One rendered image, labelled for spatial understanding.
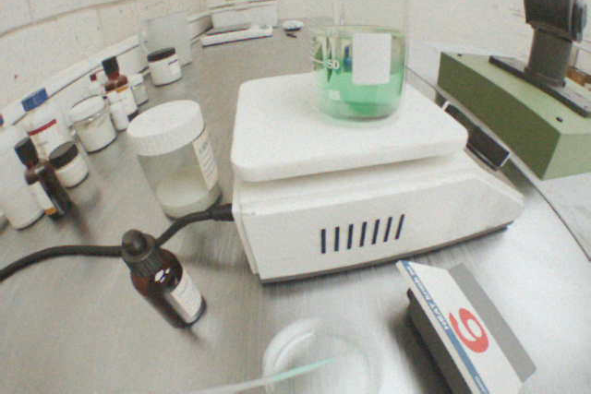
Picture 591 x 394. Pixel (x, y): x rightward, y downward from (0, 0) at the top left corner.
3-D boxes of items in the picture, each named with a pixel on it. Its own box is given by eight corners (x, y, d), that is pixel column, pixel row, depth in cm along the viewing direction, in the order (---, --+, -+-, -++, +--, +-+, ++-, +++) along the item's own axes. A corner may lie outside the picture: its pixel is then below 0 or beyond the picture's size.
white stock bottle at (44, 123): (58, 155, 34) (30, 92, 27) (86, 147, 35) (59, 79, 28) (41, 179, 29) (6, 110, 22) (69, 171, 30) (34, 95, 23)
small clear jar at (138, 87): (129, 110, 45) (121, 84, 42) (125, 105, 48) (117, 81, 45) (151, 100, 47) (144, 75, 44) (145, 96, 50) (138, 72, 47)
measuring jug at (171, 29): (166, 77, 60) (153, 17, 51) (133, 80, 64) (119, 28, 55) (207, 55, 74) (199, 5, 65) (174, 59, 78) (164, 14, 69)
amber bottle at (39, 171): (66, 195, 26) (31, 130, 20) (76, 204, 24) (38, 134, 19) (44, 213, 23) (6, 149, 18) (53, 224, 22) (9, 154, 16)
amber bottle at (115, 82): (114, 119, 42) (95, 62, 36) (136, 109, 45) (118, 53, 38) (118, 125, 40) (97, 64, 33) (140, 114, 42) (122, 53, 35)
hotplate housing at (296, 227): (440, 143, 28) (453, 72, 23) (515, 229, 17) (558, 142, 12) (230, 172, 26) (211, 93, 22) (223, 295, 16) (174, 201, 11)
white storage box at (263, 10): (281, 19, 138) (278, -6, 130) (281, 27, 109) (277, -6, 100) (225, 27, 139) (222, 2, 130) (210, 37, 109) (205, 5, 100)
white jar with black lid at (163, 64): (150, 89, 54) (142, 58, 50) (157, 79, 60) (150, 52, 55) (179, 81, 55) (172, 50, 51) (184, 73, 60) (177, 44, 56)
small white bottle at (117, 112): (132, 123, 40) (120, 89, 36) (126, 130, 38) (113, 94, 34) (121, 125, 40) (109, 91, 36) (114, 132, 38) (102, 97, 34)
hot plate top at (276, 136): (385, 77, 22) (385, 66, 22) (473, 151, 12) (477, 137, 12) (241, 91, 21) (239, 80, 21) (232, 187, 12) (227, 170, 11)
